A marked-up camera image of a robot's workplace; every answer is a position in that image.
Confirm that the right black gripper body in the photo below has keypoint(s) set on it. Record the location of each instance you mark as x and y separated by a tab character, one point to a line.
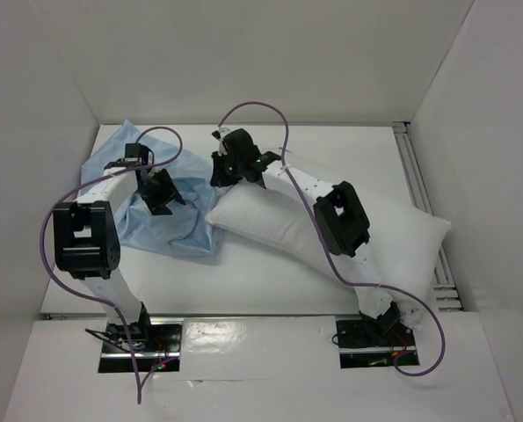
221	171

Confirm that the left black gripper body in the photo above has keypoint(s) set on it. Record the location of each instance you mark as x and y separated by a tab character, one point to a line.
159	191

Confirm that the light blue pillowcase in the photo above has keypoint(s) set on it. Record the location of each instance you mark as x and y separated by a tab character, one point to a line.
184	233

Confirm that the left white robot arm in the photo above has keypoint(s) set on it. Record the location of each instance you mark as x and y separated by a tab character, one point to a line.
87	243

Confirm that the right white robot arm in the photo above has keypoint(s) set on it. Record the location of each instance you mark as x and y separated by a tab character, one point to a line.
320	223

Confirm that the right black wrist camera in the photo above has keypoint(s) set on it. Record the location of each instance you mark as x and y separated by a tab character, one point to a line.
236	143

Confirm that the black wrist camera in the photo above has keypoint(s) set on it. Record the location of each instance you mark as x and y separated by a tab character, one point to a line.
135	155
236	143

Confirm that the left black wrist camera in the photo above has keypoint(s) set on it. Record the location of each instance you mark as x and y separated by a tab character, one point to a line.
135	155

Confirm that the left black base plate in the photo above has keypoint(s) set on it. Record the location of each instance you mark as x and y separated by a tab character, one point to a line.
159	353

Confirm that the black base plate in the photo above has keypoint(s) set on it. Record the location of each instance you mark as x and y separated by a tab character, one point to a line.
360	347
159	353

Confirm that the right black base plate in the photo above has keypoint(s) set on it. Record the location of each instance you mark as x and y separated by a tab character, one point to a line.
360	347

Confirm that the aluminium rail frame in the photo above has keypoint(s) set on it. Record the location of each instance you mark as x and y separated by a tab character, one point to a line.
445	291

